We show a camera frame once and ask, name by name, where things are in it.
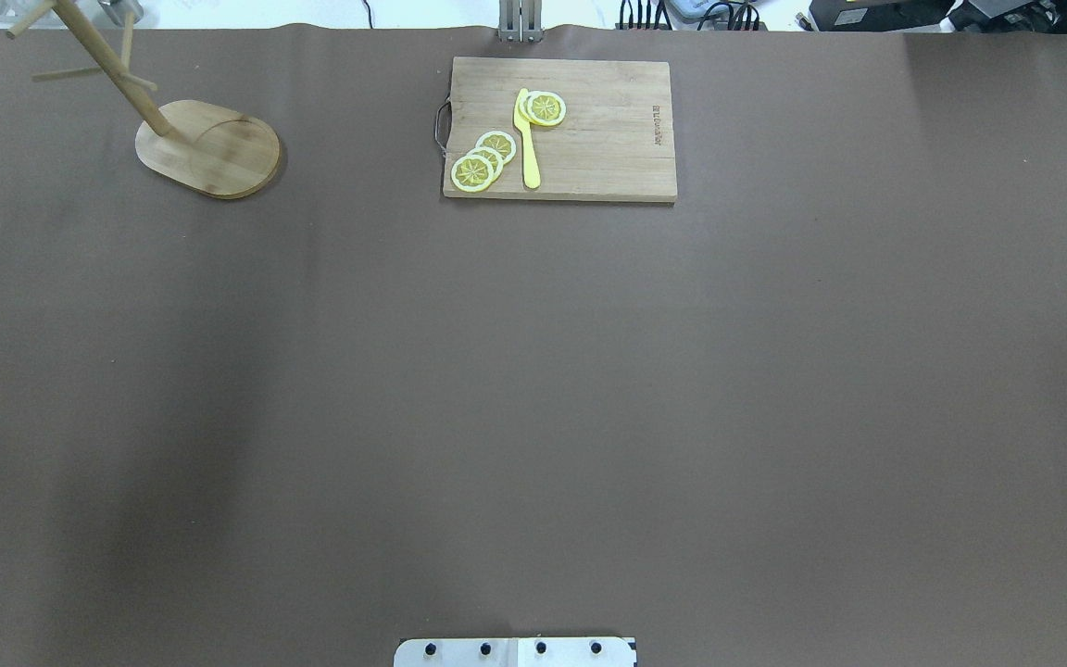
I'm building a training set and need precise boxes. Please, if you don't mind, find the lemon slice on knife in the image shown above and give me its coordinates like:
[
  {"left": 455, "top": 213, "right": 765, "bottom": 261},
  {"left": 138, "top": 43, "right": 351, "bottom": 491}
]
[{"left": 528, "top": 90, "right": 567, "bottom": 127}]

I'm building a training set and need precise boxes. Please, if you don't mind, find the wooden cup storage rack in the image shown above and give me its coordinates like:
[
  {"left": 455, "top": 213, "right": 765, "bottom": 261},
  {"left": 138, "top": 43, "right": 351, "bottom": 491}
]
[{"left": 5, "top": 1, "right": 283, "bottom": 201}]

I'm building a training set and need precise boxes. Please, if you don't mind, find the lemon slice under top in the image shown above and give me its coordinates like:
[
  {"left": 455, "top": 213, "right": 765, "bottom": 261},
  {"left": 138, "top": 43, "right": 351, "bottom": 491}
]
[{"left": 515, "top": 89, "right": 537, "bottom": 125}]

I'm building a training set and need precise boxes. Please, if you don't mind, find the yellow plastic knife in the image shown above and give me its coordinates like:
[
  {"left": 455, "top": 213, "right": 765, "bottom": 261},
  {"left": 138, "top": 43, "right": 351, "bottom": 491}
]
[{"left": 512, "top": 88, "right": 542, "bottom": 190}]

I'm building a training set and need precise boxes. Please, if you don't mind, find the aluminium frame post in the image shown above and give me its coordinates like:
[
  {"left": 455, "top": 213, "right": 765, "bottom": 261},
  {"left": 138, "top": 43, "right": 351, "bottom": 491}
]
[{"left": 496, "top": 0, "right": 545, "bottom": 44}]

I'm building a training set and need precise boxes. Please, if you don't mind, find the white camera stand pillar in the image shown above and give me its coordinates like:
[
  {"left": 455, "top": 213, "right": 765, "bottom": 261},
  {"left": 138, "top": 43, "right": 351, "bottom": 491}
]
[{"left": 393, "top": 636, "right": 639, "bottom": 666}]

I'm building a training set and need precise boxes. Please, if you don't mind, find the lemon slice middle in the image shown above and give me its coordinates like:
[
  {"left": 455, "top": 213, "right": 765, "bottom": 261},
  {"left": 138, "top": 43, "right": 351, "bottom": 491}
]
[{"left": 466, "top": 146, "right": 507, "bottom": 179}]

